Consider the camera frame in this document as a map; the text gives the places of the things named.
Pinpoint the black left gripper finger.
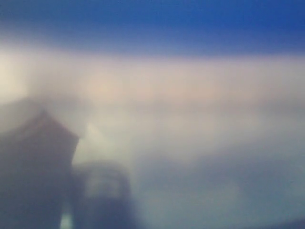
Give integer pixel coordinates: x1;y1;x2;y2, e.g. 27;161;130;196
0;99;79;229

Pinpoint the clear plastic tall container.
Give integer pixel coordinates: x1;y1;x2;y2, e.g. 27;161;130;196
0;35;305;229

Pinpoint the blue plastic lid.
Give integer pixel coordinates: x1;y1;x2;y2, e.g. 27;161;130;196
0;0;305;55

